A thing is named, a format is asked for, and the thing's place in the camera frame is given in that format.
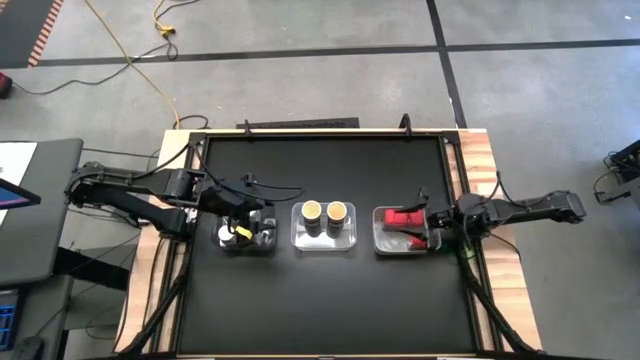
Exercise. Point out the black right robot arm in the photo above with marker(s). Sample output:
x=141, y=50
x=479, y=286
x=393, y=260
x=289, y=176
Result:
x=525, y=211

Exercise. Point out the black floor mat striped edge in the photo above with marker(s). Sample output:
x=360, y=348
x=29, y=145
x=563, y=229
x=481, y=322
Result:
x=20, y=30

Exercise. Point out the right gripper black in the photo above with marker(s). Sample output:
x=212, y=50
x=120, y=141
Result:
x=446, y=216

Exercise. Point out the black wrist camera yellow tag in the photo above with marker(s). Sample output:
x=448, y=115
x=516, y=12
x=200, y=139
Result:
x=243, y=232

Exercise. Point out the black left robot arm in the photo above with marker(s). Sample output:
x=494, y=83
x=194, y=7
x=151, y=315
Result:
x=130, y=187

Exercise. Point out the smoky clear plastic bin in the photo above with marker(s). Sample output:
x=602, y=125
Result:
x=269, y=242

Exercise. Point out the white plastic bin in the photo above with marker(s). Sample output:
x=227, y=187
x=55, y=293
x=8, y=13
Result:
x=390, y=242

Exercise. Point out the white paper sheet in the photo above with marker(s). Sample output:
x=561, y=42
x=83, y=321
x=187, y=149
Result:
x=15, y=160

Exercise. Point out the red and black device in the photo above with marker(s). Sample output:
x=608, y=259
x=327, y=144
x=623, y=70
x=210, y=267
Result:
x=5, y=85

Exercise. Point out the black table mat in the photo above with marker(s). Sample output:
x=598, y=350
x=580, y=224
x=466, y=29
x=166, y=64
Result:
x=270, y=325

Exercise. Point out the tan-lid glass spice jar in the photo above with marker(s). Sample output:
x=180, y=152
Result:
x=336, y=210
x=311, y=210

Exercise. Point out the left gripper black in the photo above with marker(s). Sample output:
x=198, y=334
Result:
x=230, y=199

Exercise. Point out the tablet with lit screen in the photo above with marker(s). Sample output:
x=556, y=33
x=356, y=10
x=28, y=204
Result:
x=12, y=197

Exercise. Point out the black flat bar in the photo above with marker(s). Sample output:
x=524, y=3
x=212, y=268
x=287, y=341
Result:
x=300, y=123

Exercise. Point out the backlit keyboard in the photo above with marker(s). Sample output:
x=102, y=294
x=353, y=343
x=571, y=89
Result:
x=6, y=325

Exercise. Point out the red-lid smoked paprika tin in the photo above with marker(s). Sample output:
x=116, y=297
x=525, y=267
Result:
x=417, y=244
x=395, y=220
x=415, y=220

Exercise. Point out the black metal table frame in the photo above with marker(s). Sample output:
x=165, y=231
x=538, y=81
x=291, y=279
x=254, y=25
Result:
x=406, y=127

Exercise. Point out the grey side desk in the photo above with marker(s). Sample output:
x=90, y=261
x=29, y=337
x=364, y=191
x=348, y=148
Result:
x=30, y=250

